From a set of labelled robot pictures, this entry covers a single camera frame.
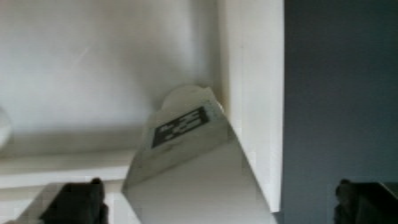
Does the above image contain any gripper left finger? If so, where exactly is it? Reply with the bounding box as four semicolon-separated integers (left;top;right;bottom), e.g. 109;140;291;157
15;177;109;224

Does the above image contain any white square table top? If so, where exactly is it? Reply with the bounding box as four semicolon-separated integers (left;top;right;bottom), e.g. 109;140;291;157
0;0;283;224

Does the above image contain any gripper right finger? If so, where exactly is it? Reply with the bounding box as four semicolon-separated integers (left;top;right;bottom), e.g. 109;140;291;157
333;179;398;224

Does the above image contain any white table leg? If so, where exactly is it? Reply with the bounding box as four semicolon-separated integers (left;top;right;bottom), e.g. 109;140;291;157
122;85;276;224

